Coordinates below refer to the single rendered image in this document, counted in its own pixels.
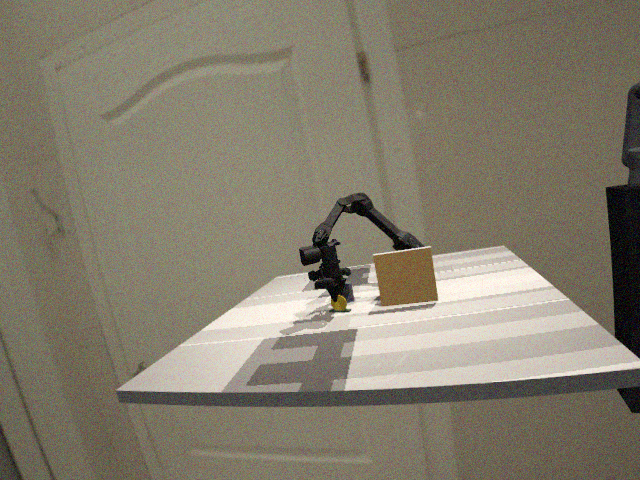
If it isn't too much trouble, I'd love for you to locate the gold coin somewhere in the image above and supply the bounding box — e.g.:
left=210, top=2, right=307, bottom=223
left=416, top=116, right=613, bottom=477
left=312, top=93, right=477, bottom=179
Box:
left=331, top=295, right=347, bottom=311

